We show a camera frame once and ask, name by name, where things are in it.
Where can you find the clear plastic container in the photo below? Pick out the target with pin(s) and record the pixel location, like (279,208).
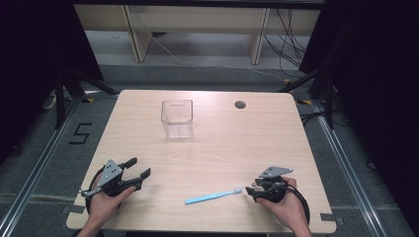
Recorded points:
(177,118)

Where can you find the black metal stand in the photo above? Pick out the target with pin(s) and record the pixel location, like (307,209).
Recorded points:
(60,98)
(329,98)

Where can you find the person's left hand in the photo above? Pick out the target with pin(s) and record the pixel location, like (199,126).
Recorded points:
(104,203)

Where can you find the person's right hand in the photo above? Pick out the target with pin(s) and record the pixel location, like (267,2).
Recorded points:
(287,208)

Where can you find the yellow floor tape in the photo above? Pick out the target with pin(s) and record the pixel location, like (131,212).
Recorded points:
(304,102)
(87,99)

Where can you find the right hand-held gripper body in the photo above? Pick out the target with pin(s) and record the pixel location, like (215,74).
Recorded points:
(274,188)

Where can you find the metal floor rail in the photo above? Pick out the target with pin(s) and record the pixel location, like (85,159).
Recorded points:
(349,171)
(36,171)

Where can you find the black curtain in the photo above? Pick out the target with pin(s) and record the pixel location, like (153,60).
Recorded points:
(33,65)
(378,82)

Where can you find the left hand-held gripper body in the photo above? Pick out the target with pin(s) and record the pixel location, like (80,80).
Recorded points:
(111,173)

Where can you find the blue toothbrush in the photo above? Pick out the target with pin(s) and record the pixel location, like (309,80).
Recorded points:
(210,197)

